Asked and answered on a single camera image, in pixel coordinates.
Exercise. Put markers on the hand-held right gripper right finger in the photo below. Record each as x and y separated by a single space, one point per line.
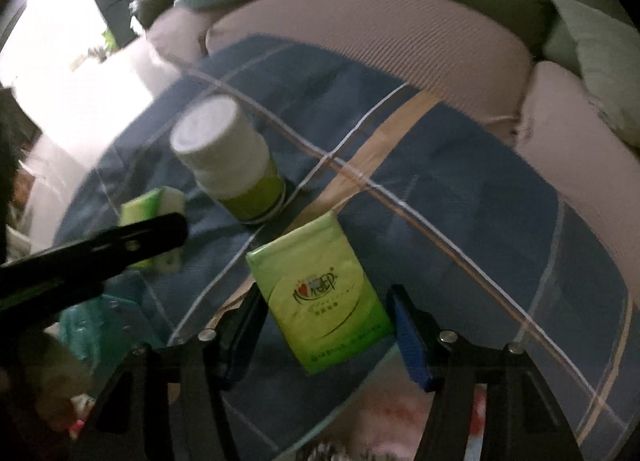
412 336

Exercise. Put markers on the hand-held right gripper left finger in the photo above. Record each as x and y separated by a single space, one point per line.
240 341

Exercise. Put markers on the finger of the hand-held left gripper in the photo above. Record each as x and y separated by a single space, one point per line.
100 256

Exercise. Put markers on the green tissue packet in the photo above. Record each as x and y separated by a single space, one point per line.
320 291
150 203

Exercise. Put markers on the pink fluffy cloth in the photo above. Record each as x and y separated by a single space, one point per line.
390 413

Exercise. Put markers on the shallow white cardboard box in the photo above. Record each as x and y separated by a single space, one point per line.
310 416

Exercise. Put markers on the teal toy box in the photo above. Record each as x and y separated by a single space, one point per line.
100 326

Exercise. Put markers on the blue plaid cloth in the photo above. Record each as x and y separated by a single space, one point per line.
450 221

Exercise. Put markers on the white-capped green bottle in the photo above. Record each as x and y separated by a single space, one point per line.
230 161

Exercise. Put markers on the pink sofa seat cushion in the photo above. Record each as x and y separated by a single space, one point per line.
375 41
580 141
185 33

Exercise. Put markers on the grey-green pillow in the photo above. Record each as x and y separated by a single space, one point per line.
605 56

